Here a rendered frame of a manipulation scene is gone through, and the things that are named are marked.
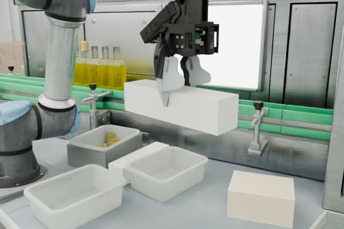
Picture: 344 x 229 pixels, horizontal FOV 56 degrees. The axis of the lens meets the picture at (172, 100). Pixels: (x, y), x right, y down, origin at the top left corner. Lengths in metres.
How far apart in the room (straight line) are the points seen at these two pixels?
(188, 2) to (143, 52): 0.90
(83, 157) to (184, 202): 0.40
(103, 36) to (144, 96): 0.97
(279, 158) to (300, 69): 0.35
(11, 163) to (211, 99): 0.72
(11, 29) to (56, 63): 6.09
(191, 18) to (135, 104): 0.22
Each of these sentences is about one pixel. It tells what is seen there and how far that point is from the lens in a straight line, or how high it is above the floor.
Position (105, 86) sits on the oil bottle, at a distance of 1.41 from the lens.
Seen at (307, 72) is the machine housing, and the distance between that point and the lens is 1.27.
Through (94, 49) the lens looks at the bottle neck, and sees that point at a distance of 1.44.
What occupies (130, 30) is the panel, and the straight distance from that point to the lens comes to 1.49.
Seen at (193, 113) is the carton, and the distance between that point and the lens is 0.56.
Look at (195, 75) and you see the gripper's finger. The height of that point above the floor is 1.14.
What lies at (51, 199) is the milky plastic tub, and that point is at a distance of 0.98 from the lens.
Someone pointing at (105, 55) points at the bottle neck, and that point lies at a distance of 1.40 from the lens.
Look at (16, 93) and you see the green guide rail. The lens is 1.66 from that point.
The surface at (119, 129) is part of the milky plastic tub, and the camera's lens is 1.29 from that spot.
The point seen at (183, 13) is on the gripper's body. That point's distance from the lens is 0.58.
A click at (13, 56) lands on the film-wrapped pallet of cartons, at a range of 5.88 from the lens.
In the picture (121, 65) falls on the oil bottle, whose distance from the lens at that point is 1.37.
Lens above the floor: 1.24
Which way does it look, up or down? 13 degrees down
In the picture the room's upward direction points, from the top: straight up
